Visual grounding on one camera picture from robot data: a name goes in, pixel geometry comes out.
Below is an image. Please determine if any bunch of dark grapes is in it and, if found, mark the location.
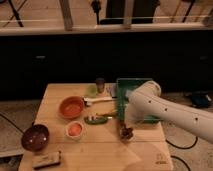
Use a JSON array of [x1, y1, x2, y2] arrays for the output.
[[120, 123, 133, 139]]

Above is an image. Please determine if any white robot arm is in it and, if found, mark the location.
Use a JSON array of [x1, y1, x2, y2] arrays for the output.
[[125, 81, 213, 144]]

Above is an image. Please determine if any orange red bowl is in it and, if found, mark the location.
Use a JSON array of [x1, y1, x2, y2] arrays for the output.
[[59, 96, 84, 119]]

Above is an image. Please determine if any small white orange bowl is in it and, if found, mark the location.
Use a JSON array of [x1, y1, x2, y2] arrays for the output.
[[65, 121, 84, 140]]

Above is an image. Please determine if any dark purple bowl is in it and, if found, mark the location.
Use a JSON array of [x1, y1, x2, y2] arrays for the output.
[[21, 124, 50, 152]]

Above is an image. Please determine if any grey metal object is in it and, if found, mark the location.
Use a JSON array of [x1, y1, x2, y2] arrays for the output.
[[109, 83, 117, 98]]

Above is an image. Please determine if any small brown jar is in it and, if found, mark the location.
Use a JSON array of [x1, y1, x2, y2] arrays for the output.
[[95, 78, 105, 93]]

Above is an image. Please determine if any light green cup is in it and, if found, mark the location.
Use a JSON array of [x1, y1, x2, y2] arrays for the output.
[[85, 85, 97, 98]]

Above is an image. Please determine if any green plastic tray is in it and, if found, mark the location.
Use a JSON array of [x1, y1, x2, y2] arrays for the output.
[[116, 78, 160, 124]]

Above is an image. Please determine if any dark blue floor device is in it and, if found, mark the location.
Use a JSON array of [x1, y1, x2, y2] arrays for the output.
[[190, 94, 212, 108]]

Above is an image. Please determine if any wooden block eraser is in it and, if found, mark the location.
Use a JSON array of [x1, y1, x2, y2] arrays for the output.
[[32, 151, 61, 170]]

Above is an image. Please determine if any white handled brush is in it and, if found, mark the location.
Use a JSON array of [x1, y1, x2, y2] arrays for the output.
[[83, 97, 114, 106]]

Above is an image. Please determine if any black cable on floor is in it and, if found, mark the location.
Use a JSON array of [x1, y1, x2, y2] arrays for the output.
[[165, 134, 200, 150]]

